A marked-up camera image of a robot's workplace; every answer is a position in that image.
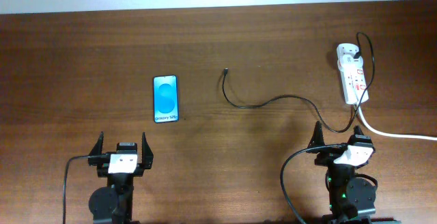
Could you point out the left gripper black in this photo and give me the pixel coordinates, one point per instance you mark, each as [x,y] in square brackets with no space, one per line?
[146,160]

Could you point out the blue Samsung Galaxy smartphone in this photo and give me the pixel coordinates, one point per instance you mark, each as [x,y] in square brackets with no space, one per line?
[166,106]

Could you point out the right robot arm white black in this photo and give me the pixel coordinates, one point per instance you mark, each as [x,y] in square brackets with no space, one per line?
[351,195]

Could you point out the white USB charger plug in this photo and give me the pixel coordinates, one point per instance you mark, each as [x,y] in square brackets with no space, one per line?
[347,62]

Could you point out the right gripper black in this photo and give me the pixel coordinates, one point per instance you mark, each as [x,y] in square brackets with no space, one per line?
[326,157]

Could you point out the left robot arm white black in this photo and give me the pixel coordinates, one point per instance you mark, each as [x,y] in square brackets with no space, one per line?
[113,203]

